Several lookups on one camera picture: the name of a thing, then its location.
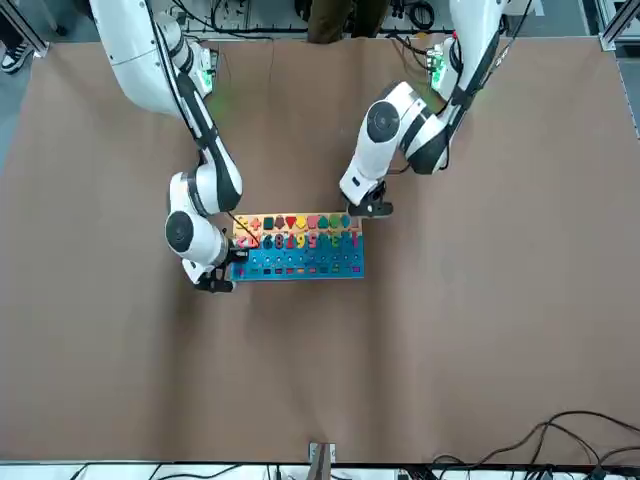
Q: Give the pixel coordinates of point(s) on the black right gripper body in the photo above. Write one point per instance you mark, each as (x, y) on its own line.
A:
(239, 255)

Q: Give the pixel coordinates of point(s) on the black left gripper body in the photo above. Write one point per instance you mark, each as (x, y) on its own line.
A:
(377, 191)

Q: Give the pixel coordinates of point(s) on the orange number ten piece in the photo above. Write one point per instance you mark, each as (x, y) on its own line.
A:
(255, 242)

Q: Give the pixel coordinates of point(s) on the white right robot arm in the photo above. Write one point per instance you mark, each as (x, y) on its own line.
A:
(130, 50)

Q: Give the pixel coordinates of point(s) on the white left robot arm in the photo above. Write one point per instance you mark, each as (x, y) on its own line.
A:
(380, 150)

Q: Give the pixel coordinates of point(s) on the blue wooden toy board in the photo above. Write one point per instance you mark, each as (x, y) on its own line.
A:
(300, 267)

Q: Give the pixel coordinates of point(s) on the pink greater than piece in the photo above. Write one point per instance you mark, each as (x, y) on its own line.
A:
(242, 242)

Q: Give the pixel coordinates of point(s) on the yellow sign piece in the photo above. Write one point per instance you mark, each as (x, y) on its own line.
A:
(243, 223)

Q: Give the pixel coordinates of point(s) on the teal number nine piece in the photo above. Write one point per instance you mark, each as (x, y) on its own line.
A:
(270, 241)

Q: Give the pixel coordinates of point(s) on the orange plus piece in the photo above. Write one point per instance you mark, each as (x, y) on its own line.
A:
(255, 223)

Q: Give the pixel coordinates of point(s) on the blue diamond piece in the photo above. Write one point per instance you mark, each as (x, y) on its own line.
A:
(345, 220)

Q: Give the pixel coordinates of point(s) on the purple number eight piece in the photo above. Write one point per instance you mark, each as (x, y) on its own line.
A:
(281, 241)

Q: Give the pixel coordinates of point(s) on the teal square piece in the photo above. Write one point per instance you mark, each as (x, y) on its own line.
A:
(269, 222)

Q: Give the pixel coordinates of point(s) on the green circle piece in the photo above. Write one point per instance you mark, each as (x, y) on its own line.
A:
(335, 220)

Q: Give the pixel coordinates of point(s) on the purple star piece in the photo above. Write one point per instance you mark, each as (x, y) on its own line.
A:
(280, 222)

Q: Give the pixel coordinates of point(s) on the red number seven piece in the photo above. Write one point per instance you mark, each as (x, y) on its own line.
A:
(292, 241)

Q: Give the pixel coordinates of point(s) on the blue number two piece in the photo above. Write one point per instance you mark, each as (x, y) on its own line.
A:
(346, 240)

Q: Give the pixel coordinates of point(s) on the teal heart piece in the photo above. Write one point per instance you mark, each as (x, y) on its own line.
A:
(324, 220)

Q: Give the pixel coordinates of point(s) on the red triangle piece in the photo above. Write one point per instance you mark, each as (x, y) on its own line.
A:
(291, 220)

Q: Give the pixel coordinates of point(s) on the yellow number six piece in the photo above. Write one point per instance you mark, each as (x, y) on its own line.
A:
(302, 241)

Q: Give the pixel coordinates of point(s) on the green number three piece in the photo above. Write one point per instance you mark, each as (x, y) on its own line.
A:
(335, 240)

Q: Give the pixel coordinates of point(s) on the pink trapezoid piece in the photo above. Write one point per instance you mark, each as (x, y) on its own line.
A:
(313, 221)

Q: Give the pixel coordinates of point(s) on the yellow pentagon piece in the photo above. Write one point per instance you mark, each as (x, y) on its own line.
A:
(302, 221)

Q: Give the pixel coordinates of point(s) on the teal number four piece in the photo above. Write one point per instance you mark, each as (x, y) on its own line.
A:
(323, 239)

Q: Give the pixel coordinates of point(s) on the pink number five piece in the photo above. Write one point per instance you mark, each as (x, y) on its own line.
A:
(313, 240)

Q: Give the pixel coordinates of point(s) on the person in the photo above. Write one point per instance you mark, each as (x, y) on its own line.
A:
(330, 22)
(15, 56)

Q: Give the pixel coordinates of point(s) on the white side desk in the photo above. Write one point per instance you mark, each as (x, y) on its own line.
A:
(125, 472)

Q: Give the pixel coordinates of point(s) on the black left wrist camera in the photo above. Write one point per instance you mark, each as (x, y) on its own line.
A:
(372, 210)

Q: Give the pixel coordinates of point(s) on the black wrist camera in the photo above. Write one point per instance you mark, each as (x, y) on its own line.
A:
(215, 285)
(372, 210)

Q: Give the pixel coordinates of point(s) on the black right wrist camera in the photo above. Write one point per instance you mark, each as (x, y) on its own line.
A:
(215, 285)

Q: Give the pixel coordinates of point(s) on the silver aluminium frame post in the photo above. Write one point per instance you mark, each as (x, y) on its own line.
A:
(611, 36)
(327, 450)

